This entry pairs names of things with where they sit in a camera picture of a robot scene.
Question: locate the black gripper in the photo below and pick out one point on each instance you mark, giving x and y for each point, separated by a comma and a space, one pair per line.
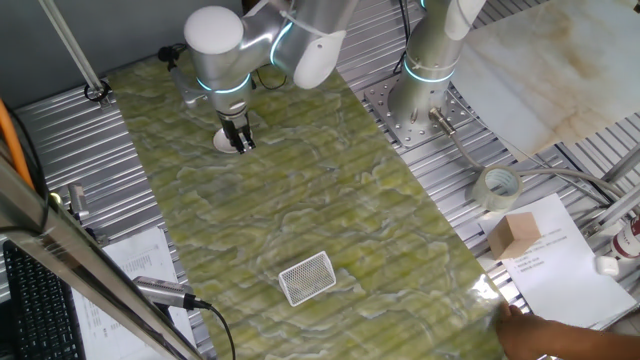
233, 121

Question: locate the white plate with flower print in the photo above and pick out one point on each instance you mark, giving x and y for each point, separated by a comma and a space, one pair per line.
221, 142

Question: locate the brown wooden block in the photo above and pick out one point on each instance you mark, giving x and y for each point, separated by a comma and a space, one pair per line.
515, 236

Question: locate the person's left forearm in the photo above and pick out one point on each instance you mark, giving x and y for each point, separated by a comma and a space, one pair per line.
600, 342

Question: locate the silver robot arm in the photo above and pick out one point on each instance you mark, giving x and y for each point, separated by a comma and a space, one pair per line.
300, 45

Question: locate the person's left hand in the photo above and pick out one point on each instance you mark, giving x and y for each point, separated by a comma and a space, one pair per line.
522, 335

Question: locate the green marble pattern mat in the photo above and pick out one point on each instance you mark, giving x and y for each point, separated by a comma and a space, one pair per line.
300, 210

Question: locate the white mesh rack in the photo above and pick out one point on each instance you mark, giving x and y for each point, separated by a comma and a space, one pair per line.
306, 279

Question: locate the printed table paper stack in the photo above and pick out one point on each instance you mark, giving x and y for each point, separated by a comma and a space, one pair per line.
140, 255

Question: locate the silver mesh-covered device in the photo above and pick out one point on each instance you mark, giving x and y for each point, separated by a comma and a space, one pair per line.
160, 291

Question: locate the grey metal clamp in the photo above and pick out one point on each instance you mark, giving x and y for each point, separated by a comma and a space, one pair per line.
77, 200

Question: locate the thin metal pole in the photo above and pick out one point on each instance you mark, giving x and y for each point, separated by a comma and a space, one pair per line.
70, 45

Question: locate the orange tube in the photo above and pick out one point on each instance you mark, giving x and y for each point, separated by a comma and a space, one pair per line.
15, 145

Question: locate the clear packing tape roll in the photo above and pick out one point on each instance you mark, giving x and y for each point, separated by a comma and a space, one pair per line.
487, 197

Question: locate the black keyboard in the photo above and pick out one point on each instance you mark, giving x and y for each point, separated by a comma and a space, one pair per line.
45, 310

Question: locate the beige marble pattern board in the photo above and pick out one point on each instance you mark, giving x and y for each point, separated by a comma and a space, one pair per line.
550, 70

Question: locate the white instruction paper sheet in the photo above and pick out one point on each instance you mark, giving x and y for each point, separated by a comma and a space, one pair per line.
565, 280

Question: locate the aluminium profile bar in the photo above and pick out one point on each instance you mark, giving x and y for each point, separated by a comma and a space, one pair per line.
622, 165
612, 210

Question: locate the small white case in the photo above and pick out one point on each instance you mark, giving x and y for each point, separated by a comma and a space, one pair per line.
607, 265

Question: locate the white bottle with red label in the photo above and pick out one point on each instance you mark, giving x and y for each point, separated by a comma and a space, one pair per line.
627, 242

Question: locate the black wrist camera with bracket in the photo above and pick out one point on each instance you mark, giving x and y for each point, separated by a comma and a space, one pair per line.
182, 85

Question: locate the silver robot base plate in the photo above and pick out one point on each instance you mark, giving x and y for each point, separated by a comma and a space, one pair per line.
415, 130

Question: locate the aluminium frame beam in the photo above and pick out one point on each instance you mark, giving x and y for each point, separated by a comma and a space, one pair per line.
75, 260

